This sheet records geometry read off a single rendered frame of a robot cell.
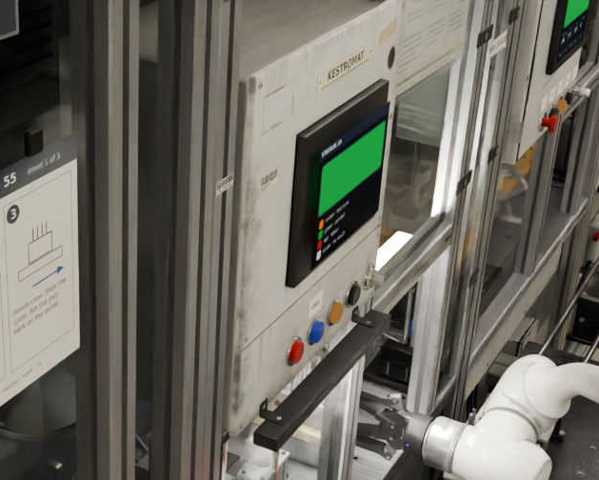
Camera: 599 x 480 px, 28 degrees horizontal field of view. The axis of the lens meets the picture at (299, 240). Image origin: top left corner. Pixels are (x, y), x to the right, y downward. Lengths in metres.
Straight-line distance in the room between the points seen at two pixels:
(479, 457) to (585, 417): 0.84
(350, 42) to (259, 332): 0.37
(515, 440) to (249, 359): 0.75
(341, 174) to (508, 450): 0.74
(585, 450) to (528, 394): 0.67
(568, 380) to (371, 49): 0.77
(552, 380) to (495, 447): 0.15
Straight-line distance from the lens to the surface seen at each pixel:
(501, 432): 2.08
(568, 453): 2.74
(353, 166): 1.50
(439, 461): 2.09
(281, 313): 1.48
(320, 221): 1.45
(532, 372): 2.13
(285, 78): 1.32
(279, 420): 1.51
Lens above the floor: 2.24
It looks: 27 degrees down
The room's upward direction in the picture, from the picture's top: 4 degrees clockwise
